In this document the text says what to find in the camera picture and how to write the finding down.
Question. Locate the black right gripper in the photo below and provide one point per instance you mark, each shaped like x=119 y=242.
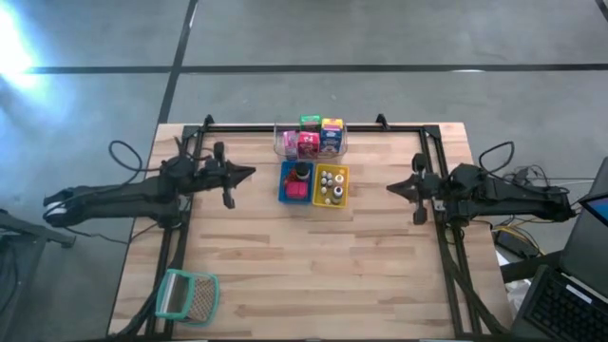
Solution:
x=425 y=187

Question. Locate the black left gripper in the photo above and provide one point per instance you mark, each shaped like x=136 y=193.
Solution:
x=218 y=173

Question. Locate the pink cereal box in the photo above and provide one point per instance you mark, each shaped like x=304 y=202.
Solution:
x=290 y=145

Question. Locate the red patterned tin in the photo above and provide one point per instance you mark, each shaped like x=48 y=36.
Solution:
x=297 y=191

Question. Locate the spice jar black cap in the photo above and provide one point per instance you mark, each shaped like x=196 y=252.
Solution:
x=302 y=170

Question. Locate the yellow squeeze bottle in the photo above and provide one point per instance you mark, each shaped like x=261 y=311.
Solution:
x=339 y=179

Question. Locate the orange-red sauce bottle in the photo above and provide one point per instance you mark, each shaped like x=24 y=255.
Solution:
x=309 y=145

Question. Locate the blue Frosted Flakes cereal box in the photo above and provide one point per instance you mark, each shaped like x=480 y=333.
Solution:
x=331 y=141

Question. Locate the green cereal box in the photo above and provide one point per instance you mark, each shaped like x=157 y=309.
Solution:
x=310 y=123

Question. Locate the yellow Pops cereal box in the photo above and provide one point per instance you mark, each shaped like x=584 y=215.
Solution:
x=332 y=123

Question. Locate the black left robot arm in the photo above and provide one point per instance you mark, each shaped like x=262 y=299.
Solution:
x=128 y=197

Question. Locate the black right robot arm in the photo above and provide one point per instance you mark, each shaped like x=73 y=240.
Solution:
x=508 y=197

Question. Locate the blue plastic basket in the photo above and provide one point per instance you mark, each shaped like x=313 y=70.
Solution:
x=281 y=190

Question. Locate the clear plastic bin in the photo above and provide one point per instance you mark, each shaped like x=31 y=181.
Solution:
x=279 y=151

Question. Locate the yellow plastic basket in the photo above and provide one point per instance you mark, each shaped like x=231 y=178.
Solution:
x=317 y=199

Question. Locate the black power adapter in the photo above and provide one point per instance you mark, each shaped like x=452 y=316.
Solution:
x=510 y=243

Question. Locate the teal box grater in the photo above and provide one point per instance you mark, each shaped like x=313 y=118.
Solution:
x=204 y=299

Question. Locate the black operator desk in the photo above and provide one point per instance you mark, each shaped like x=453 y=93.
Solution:
x=527 y=271

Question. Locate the white crumpled paper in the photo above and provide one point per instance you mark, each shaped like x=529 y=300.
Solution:
x=518 y=299

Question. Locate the monitor with blue screen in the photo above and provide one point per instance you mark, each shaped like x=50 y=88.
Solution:
x=584 y=256

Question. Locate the grey laptop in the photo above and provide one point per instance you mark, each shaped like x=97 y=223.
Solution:
x=560 y=313

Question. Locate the black aluminium rig frame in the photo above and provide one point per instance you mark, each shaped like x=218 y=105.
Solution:
x=404 y=128

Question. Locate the black desk frame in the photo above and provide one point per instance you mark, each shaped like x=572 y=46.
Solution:
x=38 y=232

